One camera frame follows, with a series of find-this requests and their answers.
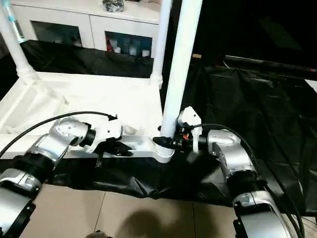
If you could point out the white plastic table top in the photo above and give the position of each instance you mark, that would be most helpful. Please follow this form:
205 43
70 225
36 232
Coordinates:
74 94

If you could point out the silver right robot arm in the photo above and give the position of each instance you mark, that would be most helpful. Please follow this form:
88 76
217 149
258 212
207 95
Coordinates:
230 151

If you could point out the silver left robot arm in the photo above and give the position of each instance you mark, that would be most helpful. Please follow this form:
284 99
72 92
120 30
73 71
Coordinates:
67 131

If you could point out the small tan box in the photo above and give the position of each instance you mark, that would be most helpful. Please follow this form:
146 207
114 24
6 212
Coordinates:
196 56

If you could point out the black glossy mat cloth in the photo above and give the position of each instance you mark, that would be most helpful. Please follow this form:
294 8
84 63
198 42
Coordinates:
260 99

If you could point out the grey rounded object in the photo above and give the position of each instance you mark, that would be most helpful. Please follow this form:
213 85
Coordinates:
96 234

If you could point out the white jar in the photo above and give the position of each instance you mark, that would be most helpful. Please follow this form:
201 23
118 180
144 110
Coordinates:
146 52

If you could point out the white glass door cabinet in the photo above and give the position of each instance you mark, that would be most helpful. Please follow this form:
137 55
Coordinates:
86 17

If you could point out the white flat board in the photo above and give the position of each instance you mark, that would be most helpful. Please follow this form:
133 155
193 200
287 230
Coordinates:
312 85

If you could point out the dark patterned bundle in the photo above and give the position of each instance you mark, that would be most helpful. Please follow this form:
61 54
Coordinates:
113 5

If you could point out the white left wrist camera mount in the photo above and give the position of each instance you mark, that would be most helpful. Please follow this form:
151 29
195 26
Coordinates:
109 129

